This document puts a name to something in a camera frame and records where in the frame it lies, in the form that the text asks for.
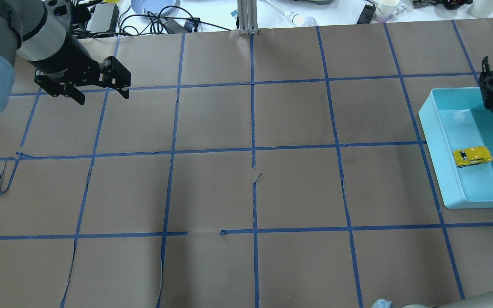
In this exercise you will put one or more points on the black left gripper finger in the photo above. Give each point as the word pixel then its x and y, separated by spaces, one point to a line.
pixel 56 89
pixel 116 76

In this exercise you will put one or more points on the yellow toy beetle car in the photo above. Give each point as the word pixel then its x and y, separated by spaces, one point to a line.
pixel 472 156

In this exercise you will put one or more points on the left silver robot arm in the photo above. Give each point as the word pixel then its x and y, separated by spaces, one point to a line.
pixel 42 33

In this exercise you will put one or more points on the aluminium frame post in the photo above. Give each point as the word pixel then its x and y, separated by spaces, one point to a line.
pixel 247 20

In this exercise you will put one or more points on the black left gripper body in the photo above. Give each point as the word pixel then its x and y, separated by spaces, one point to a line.
pixel 63 57

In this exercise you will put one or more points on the turquoise plastic bin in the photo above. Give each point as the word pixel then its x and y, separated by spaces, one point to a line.
pixel 459 134

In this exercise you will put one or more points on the blue plastic plate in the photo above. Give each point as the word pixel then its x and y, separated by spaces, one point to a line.
pixel 166 7

